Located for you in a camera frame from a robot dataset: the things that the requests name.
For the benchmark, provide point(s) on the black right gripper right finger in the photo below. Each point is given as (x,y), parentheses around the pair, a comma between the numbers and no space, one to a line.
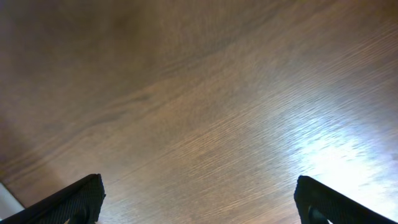
(318,203)

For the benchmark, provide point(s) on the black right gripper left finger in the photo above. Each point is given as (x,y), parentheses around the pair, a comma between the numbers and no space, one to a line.
(80,202)

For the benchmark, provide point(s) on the white cutlery tray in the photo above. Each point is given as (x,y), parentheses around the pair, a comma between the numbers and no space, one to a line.
(9,205)

